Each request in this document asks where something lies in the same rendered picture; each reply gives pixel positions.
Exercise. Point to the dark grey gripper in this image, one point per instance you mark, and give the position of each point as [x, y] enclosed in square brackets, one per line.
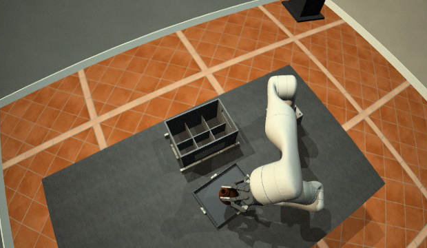
[245, 194]

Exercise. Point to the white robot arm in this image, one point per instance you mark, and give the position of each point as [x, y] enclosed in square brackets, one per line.
[280, 183]

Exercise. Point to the brown glass bottle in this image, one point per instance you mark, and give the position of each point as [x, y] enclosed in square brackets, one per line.
[224, 192]

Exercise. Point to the grey divided crate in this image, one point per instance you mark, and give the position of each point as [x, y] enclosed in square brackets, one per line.
[201, 132]

